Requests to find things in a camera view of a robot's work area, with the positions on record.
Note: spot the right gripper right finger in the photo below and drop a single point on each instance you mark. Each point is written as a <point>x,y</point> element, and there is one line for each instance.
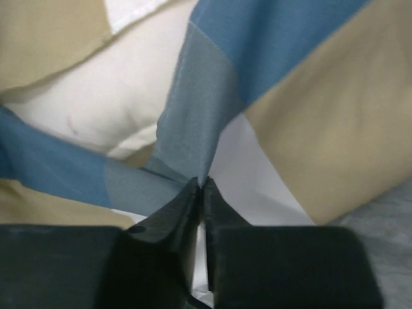
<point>252,266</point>

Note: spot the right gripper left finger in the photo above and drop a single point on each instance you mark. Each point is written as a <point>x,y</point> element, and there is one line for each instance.
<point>53,258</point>

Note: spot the cream white pillow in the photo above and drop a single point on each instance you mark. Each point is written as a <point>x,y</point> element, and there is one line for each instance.
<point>111,103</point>

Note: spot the blue beige patchwork pillowcase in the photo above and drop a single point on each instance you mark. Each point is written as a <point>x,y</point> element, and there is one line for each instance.
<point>300,111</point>

